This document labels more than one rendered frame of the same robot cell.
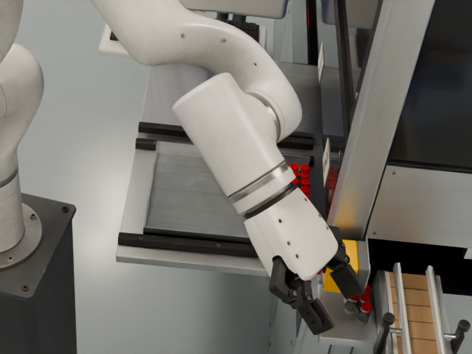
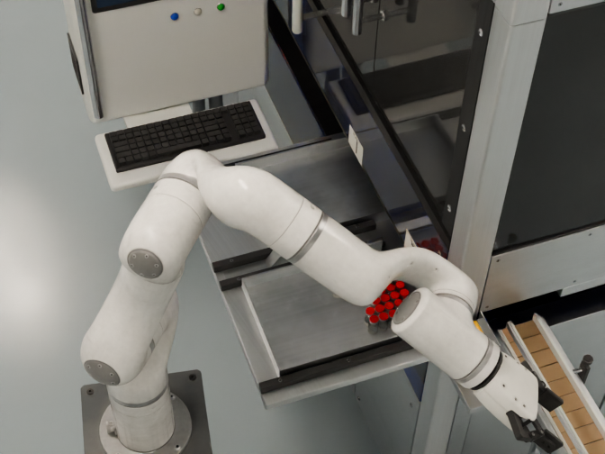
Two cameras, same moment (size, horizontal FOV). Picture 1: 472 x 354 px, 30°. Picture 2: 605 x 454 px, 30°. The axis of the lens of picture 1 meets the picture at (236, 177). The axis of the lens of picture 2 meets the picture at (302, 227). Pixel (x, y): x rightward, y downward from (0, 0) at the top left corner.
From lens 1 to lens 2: 89 cm
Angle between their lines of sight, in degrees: 14
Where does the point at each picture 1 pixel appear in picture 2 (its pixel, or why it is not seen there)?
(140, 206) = (258, 349)
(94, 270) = not seen: hidden behind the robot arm
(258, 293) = not seen: hidden behind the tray
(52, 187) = (58, 315)
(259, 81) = (442, 280)
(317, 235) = (525, 380)
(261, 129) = (466, 322)
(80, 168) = (75, 282)
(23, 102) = (171, 319)
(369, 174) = (479, 268)
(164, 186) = (269, 320)
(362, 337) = not seen: hidden behind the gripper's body
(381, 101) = (483, 217)
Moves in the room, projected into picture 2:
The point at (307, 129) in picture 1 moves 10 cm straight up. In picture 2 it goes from (360, 209) to (363, 181)
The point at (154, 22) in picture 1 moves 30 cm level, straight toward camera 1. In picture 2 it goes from (369, 277) to (471, 445)
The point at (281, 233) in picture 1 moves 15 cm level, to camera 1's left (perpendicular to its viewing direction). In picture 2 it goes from (509, 394) to (415, 418)
